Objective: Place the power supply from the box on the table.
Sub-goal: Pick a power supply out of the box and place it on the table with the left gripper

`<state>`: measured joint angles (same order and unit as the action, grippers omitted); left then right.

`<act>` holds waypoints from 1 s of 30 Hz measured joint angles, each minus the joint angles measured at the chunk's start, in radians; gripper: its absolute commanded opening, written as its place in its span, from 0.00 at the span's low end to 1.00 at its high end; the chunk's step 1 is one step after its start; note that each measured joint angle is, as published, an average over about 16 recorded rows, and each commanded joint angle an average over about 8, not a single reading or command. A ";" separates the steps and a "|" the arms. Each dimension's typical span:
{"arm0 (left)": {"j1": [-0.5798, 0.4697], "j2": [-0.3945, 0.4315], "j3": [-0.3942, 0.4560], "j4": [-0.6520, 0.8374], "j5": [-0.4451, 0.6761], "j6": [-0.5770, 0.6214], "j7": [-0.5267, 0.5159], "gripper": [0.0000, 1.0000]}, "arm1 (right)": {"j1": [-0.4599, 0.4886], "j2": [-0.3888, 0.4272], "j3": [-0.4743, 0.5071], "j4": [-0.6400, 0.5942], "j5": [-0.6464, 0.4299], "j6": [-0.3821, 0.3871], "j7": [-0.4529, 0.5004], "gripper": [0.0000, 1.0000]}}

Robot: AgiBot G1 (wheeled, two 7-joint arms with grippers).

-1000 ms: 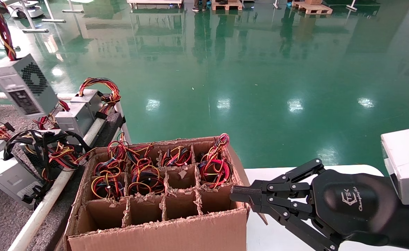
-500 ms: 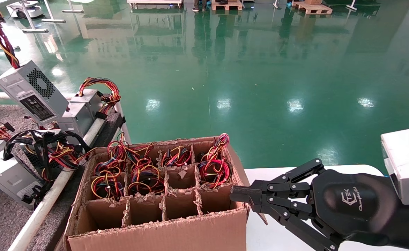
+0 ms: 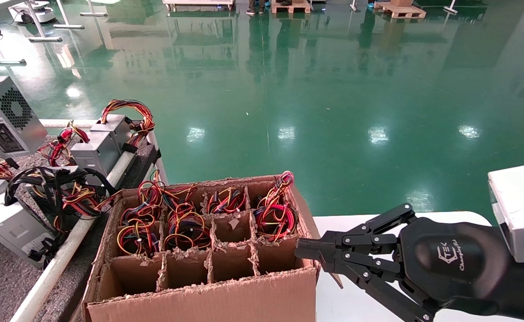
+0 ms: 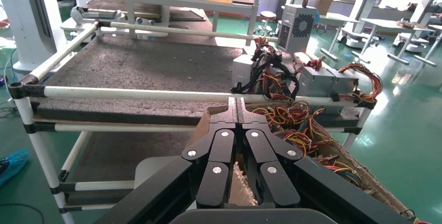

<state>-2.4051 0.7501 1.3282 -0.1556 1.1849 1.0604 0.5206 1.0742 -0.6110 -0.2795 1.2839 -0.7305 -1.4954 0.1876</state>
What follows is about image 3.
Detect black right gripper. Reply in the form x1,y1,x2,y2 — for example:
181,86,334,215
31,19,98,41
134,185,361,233
295,203,514,322

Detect silver power supply with wires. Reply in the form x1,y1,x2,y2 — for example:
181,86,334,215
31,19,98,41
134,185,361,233
0,38,48,158

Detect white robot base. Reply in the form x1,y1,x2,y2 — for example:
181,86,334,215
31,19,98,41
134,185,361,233
8,0,57,24

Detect cardboard box with dividers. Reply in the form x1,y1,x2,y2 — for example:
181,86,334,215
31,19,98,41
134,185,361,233
82,174,344,322

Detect wooden pallet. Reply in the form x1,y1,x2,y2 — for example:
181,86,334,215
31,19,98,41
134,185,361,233
373,0,427,19
271,0,312,14

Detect person in dark trousers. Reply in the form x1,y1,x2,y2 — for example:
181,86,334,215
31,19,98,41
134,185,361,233
245,0,267,16

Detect white platform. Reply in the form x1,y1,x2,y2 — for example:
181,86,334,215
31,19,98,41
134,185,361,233
163,0,236,12

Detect coiled red yellow wire bundle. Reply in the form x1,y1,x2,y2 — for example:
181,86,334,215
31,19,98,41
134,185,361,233
253,203,297,242

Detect small wire bundle outside box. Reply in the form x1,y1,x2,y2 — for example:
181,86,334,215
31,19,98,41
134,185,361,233
258,171,295,208

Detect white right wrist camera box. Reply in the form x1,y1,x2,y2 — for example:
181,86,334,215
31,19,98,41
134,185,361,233
487,164,524,263

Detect power supply with coloured wires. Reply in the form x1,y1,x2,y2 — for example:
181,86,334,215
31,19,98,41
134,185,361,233
41,118,169,185
206,187,247,215
137,169,200,213
117,203,161,258
163,203,212,252

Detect silver power supply looped wires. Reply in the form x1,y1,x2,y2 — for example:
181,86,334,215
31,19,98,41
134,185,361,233
90,99,156,155

